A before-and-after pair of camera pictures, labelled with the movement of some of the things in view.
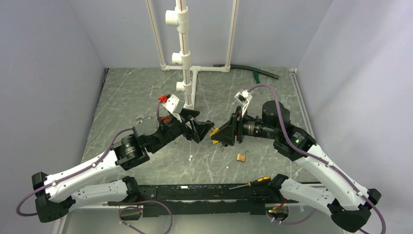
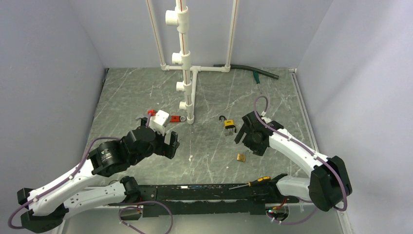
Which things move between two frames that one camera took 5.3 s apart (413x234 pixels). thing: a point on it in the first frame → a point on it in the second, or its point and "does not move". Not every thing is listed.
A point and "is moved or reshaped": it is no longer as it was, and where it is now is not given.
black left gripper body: x=187 y=131 → x=161 y=149
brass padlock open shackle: x=241 y=157 does not move
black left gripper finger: x=187 y=114 → x=174 y=142
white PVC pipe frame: x=178 y=20 does not move
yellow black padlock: x=214 y=131 is moved or reshaped
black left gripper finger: x=200 y=129 → x=163 y=140
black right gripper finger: x=226 y=133 → x=247 y=126
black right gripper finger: x=226 y=137 → x=239 y=135
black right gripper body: x=239 y=125 → x=250 y=141
